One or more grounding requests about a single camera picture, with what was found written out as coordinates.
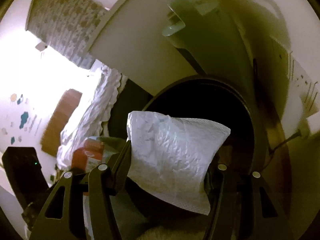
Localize white cabinet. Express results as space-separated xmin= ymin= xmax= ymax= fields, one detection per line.
xmin=87 ymin=0 xmax=201 ymax=95

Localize cloud wall stickers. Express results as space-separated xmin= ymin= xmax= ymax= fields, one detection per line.
xmin=1 ymin=92 xmax=43 ymax=148

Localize white ruffled duvet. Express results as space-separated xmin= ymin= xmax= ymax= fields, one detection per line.
xmin=56 ymin=60 xmax=128 ymax=170

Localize white paper bag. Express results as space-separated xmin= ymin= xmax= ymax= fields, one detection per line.
xmin=127 ymin=111 xmax=231 ymax=215

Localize brown padded headboard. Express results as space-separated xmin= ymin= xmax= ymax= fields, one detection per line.
xmin=40 ymin=89 xmax=82 ymax=157

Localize red snack box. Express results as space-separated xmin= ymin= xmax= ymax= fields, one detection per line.
xmin=71 ymin=137 xmax=119 ymax=173

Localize floral roman blind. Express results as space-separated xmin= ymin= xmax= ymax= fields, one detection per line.
xmin=25 ymin=0 xmax=107 ymax=69

